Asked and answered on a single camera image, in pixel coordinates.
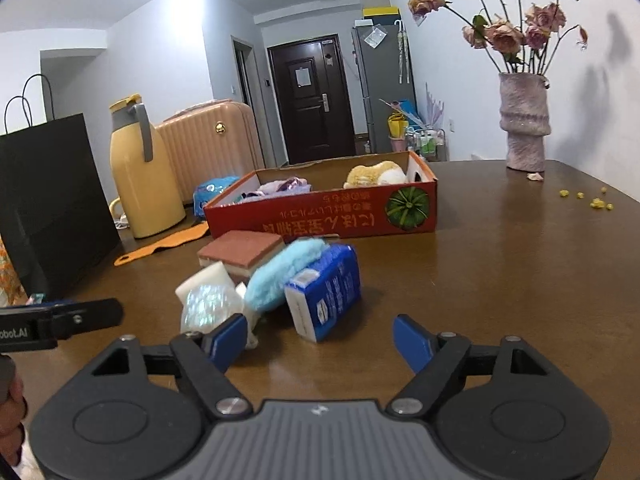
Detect iridescent soft ball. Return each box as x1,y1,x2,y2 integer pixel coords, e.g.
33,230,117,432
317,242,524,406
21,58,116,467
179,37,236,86
180,283,259,350

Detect white foam cylinder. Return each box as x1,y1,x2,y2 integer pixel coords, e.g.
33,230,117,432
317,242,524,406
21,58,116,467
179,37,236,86
175,261,235,306

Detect light blue fluffy cloth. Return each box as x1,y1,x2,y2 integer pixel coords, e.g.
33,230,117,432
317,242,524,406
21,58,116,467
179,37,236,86
244,238,329,313

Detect brown layered sponge block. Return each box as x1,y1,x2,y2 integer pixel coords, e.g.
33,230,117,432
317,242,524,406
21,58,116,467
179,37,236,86
198,230,285,281

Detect blue white tissue box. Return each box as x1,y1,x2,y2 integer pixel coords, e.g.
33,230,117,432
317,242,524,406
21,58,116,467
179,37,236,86
284,244,361,344

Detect purple fluffy cloth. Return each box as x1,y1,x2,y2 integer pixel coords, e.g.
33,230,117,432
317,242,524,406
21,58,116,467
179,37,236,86
238,177,312,203

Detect yellow plush toy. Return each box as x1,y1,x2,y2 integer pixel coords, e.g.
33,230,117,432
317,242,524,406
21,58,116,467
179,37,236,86
343,160,408,188

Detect person left hand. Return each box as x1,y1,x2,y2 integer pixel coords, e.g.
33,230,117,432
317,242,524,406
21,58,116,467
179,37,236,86
0,373,28,467

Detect black paper bag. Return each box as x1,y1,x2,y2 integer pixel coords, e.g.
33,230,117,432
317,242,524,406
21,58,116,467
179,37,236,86
1,114,120,300

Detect blue tissue pack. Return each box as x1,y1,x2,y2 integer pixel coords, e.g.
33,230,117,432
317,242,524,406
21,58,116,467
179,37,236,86
193,176,239,219

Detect yellow thermos jug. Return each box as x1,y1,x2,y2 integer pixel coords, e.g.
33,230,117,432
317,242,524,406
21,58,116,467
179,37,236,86
110,93,186,240

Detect red cardboard box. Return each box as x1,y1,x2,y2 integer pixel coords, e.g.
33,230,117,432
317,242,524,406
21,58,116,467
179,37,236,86
204,152,438,242

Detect pink ribbed suitcase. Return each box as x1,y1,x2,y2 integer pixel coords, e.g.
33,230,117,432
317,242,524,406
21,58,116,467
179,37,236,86
155,99,265,204

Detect yellow crumbs on table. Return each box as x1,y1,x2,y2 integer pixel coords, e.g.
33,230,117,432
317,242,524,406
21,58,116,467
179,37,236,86
559,188,614,211

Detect pink textured vase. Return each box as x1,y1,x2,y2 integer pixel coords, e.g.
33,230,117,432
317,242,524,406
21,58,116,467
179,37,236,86
499,73,551,174

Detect dark entrance door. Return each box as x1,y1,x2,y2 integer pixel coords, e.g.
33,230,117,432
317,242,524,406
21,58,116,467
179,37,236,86
268,35,356,165

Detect grey refrigerator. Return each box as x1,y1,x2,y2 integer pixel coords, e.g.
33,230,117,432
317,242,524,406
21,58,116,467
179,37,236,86
352,15,416,153

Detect dried pink roses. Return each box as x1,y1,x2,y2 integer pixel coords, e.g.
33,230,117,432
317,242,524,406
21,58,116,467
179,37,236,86
408,0,589,77

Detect yellow box on refrigerator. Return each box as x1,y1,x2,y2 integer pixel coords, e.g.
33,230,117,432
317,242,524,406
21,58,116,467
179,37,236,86
362,6,400,18

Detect orange flat strap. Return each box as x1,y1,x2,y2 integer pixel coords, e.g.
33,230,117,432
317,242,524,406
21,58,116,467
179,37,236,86
113,221,211,268

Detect wire storage rack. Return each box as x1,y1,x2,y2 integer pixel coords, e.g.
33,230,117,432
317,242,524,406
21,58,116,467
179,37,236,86
405,127,448,162

